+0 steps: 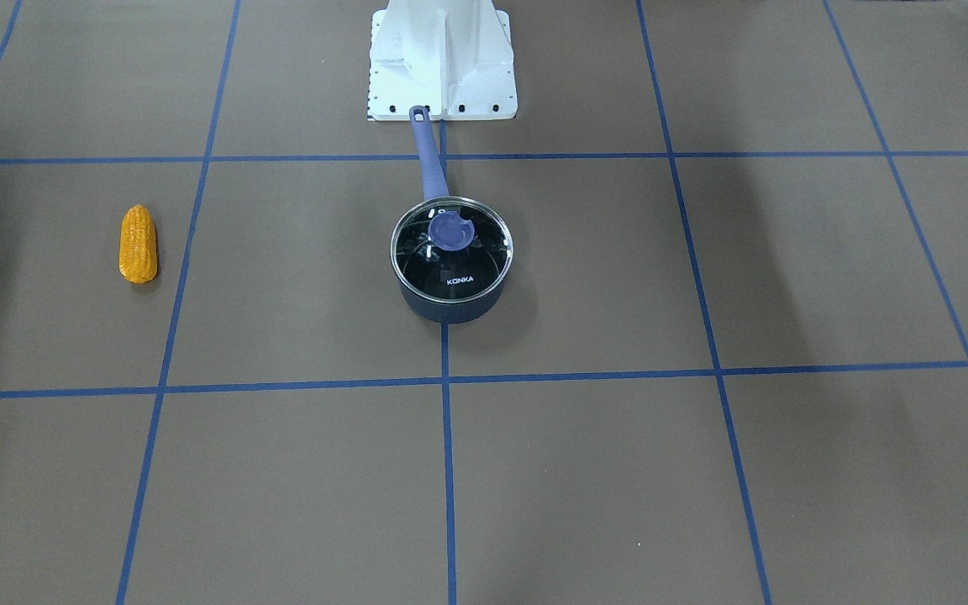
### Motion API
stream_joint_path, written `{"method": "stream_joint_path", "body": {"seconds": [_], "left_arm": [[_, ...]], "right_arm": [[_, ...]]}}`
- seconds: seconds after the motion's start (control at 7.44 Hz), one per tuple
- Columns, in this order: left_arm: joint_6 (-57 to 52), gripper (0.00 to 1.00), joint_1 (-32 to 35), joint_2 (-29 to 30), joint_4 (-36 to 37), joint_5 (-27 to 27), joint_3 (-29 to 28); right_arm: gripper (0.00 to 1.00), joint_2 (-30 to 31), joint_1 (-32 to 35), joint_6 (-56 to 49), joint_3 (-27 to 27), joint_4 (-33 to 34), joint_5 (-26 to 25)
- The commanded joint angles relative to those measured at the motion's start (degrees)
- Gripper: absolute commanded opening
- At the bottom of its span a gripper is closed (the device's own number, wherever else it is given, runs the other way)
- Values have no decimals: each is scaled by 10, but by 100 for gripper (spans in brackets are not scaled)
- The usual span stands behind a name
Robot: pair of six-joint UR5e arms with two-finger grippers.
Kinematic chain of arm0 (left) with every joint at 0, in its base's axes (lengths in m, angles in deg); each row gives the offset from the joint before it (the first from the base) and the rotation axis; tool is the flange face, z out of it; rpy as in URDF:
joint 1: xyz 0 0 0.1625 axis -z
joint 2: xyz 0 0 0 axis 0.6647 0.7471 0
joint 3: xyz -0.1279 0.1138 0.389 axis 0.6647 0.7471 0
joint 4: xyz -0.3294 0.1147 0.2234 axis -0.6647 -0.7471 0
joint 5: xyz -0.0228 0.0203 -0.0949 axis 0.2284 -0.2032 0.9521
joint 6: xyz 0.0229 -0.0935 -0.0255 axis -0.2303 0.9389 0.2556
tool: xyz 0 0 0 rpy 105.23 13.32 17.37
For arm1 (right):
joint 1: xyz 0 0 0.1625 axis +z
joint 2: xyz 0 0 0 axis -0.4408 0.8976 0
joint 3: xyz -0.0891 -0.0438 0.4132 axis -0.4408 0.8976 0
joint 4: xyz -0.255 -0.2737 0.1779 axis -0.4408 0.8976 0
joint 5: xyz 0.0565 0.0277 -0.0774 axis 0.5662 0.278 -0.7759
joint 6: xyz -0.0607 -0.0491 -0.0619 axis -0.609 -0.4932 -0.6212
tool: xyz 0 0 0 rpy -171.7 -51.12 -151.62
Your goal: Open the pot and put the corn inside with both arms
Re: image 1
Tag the glass pot lid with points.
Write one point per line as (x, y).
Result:
(451, 250)

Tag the yellow corn cob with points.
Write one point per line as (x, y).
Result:
(138, 247)

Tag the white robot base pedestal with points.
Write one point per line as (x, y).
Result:
(454, 58)

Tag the dark blue saucepan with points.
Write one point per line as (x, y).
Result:
(434, 184)

